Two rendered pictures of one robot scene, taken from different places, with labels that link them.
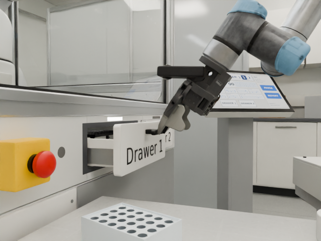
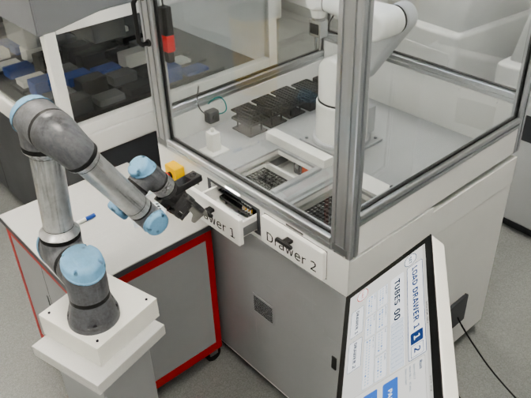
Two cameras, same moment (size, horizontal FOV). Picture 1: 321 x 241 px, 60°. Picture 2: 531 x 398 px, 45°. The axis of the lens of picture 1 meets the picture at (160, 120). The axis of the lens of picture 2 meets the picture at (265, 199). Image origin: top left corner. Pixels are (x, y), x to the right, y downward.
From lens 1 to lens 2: 2.59 m
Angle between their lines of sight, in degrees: 113
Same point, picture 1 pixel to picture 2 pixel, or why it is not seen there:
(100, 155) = not seen: hidden behind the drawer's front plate
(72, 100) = (199, 162)
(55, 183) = not seen: hidden behind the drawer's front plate
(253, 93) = (374, 365)
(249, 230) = (126, 249)
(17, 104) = (180, 152)
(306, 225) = (111, 267)
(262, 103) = (352, 387)
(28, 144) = (167, 167)
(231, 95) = (370, 322)
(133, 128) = (197, 196)
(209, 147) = not seen: outside the picture
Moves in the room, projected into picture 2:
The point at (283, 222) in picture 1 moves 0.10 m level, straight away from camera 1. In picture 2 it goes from (120, 263) to (133, 278)
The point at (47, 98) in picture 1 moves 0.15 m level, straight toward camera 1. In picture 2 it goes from (187, 155) to (148, 153)
